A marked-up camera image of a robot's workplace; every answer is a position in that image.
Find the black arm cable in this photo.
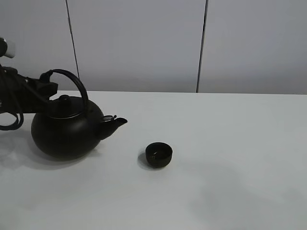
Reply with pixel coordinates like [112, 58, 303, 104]
[0, 71, 24, 131]

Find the small black teacup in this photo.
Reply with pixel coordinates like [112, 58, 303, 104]
[145, 142, 173, 168]

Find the black round teapot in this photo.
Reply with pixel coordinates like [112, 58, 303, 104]
[31, 69, 128, 160]

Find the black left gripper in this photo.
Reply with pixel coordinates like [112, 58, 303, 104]
[0, 66, 58, 114]

